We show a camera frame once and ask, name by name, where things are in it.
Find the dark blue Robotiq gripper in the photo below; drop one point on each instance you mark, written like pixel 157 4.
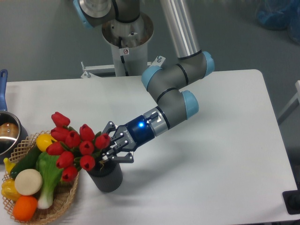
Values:
pixel 127 138

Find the red tulip bouquet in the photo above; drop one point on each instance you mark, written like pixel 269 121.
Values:
pixel 75 150

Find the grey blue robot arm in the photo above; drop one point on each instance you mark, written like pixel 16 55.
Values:
pixel 174 105

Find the grey ribbed cylindrical vase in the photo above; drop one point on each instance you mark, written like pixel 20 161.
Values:
pixel 107 178

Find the green bok choy toy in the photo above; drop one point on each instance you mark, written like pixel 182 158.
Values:
pixel 51 175

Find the yellow squash toy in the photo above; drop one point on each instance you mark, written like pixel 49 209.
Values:
pixel 43 141

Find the woven wicker basket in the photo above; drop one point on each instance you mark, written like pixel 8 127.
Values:
pixel 63 195

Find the green cucumber toy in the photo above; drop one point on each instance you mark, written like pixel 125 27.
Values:
pixel 27 162

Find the cream round bun toy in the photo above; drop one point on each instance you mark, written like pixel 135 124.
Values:
pixel 28 182

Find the yellow banana toy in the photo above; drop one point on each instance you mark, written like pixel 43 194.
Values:
pixel 8 165

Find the orange fruit toy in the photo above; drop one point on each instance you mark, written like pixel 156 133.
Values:
pixel 25 208

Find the yellow bell pepper toy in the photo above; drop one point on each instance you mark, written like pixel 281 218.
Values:
pixel 9 191

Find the black device at table edge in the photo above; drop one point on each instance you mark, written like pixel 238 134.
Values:
pixel 292 201

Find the blue plastic bag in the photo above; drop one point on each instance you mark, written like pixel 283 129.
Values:
pixel 280 15

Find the blue handled steel saucepan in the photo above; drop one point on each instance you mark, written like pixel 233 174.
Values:
pixel 12 131

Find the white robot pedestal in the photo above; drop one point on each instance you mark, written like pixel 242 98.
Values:
pixel 129 46

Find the white frame at right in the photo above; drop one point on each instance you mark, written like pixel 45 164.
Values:
pixel 292 104

